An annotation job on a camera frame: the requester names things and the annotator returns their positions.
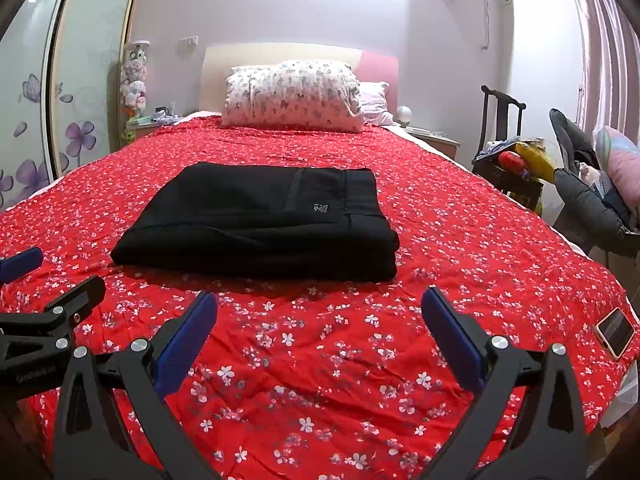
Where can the smartphone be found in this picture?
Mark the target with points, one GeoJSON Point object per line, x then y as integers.
{"type": "Point", "coordinates": [615, 332]}

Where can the white wall socket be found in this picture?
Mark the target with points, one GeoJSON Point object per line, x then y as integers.
{"type": "Point", "coordinates": [190, 40]}

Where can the cream and pink headboard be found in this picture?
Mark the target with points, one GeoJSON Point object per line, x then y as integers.
{"type": "Point", "coordinates": [280, 52]}

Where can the yellow bag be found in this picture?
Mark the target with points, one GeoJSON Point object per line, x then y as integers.
{"type": "Point", "coordinates": [537, 162]}

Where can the white round lamp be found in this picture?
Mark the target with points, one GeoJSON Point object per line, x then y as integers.
{"type": "Point", "coordinates": [404, 115]}

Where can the wooden nightstand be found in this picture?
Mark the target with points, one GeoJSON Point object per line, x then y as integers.
{"type": "Point", "coordinates": [442, 147]}

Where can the black pants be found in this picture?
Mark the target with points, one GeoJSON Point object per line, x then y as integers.
{"type": "Point", "coordinates": [240, 220]}

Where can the white pillow behind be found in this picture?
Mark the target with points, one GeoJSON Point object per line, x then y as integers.
{"type": "Point", "coordinates": [375, 105]}

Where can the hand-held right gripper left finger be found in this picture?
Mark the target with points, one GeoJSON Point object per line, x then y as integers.
{"type": "Point", "coordinates": [187, 340]}

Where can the white patterned pillow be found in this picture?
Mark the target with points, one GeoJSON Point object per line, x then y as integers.
{"type": "Point", "coordinates": [295, 95]}

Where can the grey padded jacket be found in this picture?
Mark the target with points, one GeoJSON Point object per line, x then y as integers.
{"type": "Point", "coordinates": [585, 200]}

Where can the black wooden chair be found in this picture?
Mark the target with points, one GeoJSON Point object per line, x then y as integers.
{"type": "Point", "coordinates": [492, 110]}

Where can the stack of plush toys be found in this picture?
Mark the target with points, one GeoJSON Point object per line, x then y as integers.
{"type": "Point", "coordinates": [134, 80]}

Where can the red floral bedspread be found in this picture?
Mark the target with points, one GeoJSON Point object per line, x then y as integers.
{"type": "Point", "coordinates": [325, 360]}

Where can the pink curtain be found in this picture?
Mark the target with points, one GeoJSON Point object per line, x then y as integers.
{"type": "Point", "coordinates": [605, 60]}

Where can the green box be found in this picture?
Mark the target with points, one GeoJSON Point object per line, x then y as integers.
{"type": "Point", "coordinates": [140, 120]}

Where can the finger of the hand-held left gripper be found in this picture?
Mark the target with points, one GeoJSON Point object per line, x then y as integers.
{"type": "Point", "coordinates": [20, 265]}
{"type": "Point", "coordinates": [82, 300]}

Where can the pastel pink cushion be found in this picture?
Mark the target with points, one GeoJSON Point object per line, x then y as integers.
{"type": "Point", "coordinates": [620, 160]}

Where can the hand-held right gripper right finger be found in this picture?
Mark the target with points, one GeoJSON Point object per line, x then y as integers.
{"type": "Point", "coordinates": [452, 340]}

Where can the floral sliding door wardrobe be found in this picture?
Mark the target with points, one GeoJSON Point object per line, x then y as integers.
{"type": "Point", "coordinates": [90, 60]}

